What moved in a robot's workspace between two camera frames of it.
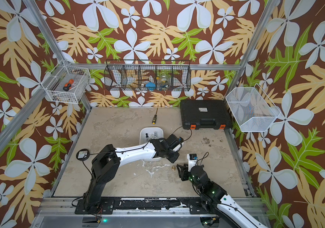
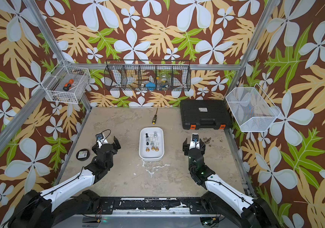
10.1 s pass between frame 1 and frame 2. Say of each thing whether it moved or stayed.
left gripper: moved
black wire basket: stayed
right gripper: moved
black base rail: stayed
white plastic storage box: stayed
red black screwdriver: stayed
